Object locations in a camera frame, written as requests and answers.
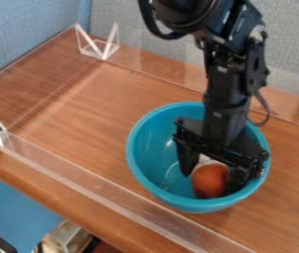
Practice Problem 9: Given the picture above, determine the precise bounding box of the brown toy mushroom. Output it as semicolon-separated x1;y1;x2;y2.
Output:
191;155;229;199

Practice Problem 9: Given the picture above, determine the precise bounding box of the blue plastic bowl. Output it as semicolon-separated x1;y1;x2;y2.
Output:
127;102;271;213

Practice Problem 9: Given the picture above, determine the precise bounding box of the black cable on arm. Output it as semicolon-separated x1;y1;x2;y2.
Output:
243;90;272;127

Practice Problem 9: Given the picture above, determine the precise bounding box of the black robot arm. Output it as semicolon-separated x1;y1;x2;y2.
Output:
137;0;268;194

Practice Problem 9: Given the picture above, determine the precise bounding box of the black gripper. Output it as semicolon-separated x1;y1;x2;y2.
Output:
171;105;269;196

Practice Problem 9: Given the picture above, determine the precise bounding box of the metal table leg frame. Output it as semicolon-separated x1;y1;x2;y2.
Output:
32;220;92;253

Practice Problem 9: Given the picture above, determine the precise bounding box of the clear acrylic barrier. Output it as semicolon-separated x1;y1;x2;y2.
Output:
0;131;253;253
108;44;299;125

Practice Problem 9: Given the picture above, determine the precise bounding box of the clear acrylic back barrier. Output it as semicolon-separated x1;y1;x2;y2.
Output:
108;44;299;125

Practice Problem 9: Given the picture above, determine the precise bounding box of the clear acrylic front barrier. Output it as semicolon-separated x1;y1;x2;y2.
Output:
0;131;253;253

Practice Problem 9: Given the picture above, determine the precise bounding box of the clear acrylic corner bracket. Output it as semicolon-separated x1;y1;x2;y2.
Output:
73;24;120;60

